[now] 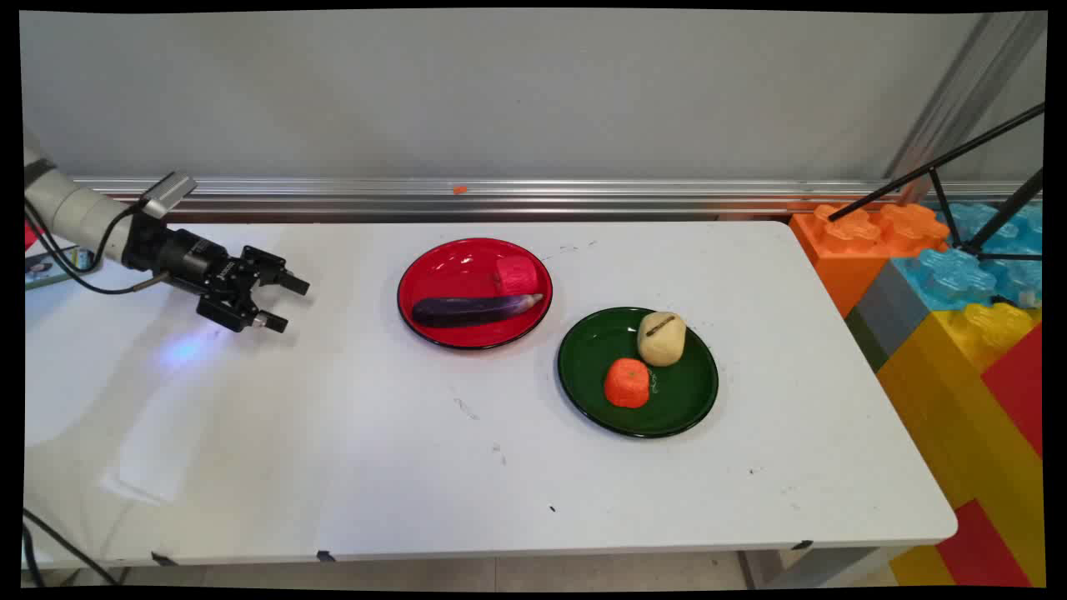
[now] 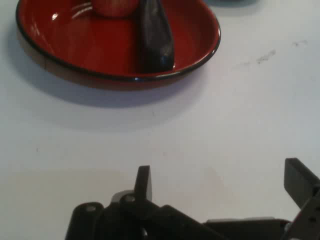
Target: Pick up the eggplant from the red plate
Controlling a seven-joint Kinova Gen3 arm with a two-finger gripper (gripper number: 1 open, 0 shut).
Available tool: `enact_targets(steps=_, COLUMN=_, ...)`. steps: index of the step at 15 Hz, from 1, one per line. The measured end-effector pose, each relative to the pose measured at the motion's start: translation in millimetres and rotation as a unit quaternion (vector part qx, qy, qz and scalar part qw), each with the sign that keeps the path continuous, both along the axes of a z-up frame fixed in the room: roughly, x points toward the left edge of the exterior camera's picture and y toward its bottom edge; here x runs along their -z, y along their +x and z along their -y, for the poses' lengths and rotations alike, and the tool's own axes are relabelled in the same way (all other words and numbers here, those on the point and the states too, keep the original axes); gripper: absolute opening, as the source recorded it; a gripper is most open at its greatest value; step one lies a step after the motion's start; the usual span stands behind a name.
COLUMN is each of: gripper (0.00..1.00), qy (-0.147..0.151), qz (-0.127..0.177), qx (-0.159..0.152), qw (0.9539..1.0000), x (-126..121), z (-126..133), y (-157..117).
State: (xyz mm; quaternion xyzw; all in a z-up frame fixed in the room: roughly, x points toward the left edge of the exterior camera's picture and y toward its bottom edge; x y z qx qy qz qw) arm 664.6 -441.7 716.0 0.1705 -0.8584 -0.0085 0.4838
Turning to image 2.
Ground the red enamel plate black rim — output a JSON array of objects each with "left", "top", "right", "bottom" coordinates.
[{"left": 15, "top": 0, "right": 222, "bottom": 91}]

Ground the red toy vegetable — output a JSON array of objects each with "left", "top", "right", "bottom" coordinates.
[{"left": 91, "top": 0, "right": 140, "bottom": 18}]

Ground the purple toy eggplant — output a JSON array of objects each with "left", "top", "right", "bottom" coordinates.
[{"left": 134, "top": 0, "right": 175, "bottom": 73}]

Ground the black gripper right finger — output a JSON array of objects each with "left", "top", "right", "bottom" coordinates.
[{"left": 283, "top": 157, "right": 320, "bottom": 240}]

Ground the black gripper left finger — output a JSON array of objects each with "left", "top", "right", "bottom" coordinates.
[{"left": 64, "top": 165, "right": 226, "bottom": 240}]

